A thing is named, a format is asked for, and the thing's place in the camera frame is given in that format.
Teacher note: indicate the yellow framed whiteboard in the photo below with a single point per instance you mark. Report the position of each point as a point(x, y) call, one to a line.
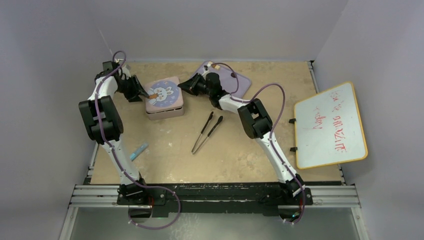
point(328, 128)

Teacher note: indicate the purple plastic tray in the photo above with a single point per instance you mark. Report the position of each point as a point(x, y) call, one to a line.
point(238, 86)

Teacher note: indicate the blue small marker cap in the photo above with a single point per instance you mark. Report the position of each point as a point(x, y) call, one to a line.
point(138, 151)

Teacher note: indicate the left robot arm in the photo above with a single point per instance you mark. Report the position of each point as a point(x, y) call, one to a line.
point(105, 126)

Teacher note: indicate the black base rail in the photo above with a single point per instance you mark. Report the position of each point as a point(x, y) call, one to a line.
point(263, 198)

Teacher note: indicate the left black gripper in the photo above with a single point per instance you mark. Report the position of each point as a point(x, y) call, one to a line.
point(134, 95)

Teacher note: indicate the silver metal box lid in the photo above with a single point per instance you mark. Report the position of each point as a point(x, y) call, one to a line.
point(164, 95)

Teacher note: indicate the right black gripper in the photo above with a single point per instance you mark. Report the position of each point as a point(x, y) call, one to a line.
point(190, 86)

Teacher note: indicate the black metal tongs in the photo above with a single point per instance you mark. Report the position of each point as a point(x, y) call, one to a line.
point(202, 137)

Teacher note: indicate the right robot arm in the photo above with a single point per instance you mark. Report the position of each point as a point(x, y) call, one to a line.
point(257, 125)

